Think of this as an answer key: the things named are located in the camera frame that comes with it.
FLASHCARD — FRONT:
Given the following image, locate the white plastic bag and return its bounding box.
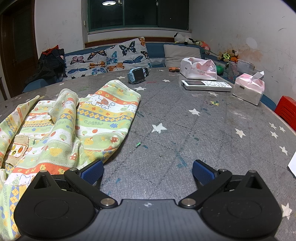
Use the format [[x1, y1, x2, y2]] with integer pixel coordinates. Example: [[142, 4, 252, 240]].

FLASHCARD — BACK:
[[180, 57, 218, 80]]

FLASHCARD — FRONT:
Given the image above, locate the dark wooden door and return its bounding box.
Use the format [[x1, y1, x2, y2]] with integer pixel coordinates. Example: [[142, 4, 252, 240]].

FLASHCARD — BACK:
[[0, 0, 38, 98]]

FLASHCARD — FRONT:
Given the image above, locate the clear plastic box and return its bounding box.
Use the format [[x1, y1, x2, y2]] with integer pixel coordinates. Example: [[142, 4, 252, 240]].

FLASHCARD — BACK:
[[228, 59, 255, 80]]

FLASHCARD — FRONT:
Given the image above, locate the pile of dark clothes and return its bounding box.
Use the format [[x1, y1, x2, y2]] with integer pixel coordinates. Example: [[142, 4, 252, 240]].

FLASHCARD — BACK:
[[25, 45, 65, 84]]

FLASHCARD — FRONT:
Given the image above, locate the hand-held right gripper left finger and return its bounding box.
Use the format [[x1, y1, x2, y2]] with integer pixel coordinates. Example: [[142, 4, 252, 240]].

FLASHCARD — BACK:
[[26, 159, 118, 209]]

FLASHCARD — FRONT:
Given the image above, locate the white handset with keypad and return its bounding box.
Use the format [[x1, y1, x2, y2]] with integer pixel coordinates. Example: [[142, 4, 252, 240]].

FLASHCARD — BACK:
[[181, 79, 233, 92]]

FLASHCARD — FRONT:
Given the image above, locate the pink tissue pack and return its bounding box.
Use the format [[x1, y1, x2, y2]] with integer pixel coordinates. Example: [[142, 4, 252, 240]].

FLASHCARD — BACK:
[[232, 71, 265, 106]]

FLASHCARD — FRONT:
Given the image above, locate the dark window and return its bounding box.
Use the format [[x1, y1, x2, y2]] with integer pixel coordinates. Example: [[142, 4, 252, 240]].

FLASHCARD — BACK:
[[87, 0, 190, 32]]

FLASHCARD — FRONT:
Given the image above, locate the grey pillow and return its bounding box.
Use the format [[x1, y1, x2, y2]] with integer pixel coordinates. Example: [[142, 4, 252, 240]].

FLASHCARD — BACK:
[[163, 44, 201, 68]]

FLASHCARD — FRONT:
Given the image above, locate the white paper sheet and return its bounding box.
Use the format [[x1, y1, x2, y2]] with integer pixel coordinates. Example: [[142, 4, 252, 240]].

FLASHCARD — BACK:
[[289, 153, 296, 180]]

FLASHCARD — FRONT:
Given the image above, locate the butterfly print pillow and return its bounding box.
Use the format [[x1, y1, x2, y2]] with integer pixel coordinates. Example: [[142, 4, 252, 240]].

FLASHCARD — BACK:
[[62, 37, 151, 81]]

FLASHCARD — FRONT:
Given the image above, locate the black and white plush dog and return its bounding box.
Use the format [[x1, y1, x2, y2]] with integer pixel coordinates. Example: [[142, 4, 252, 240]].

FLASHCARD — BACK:
[[174, 32, 200, 45]]

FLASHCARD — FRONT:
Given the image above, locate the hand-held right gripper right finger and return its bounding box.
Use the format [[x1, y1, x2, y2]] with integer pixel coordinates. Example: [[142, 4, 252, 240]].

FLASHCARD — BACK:
[[179, 159, 270, 209]]

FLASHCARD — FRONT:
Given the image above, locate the blue smartwatch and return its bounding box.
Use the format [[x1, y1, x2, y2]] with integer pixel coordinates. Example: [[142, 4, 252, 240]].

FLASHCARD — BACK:
[[127, 67, 149, 83]]

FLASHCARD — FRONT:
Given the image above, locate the striped cartoon print children's garment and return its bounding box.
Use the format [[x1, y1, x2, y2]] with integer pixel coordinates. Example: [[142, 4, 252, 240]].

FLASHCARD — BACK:
[[0, 79, 142, 240]]

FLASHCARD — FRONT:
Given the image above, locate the brown plush bear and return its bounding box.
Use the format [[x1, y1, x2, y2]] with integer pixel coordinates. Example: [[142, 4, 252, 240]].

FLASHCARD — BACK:
[[221, 49, 240, 63]]

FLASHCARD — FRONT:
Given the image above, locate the blue sofa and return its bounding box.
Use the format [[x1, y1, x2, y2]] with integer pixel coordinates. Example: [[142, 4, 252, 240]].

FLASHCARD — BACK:
[[23, 42, 277, 112]]

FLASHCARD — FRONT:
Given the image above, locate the red plastic stool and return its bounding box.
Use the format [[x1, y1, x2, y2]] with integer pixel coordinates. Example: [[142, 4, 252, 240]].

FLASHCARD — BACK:
[[275, 95, 296, 132]]

